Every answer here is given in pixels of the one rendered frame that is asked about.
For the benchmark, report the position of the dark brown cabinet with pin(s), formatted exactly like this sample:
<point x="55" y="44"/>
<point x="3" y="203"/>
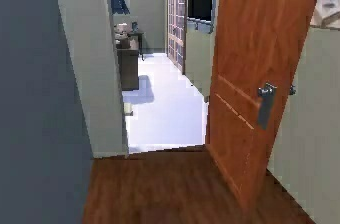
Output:
<point x="128" y="68"/>

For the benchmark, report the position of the brown glass-paned door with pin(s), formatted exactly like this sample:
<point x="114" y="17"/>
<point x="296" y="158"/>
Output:
<point x="176" y="33"/>

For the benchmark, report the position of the dark small side table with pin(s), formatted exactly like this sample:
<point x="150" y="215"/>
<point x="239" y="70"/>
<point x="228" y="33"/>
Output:
<point x="138" y="35"/>

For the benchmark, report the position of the orange wooden room door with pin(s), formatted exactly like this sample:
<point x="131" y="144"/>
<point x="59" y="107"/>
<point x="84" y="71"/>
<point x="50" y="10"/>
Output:
<point x="244" y="66"/>

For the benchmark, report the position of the black wall television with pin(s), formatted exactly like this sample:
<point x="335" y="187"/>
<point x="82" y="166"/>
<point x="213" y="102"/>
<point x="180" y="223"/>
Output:
<point x="200" y="9"/>

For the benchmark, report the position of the blue framed wall picture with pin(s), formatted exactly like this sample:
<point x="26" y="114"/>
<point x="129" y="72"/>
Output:
<point x="119" y="6"/>

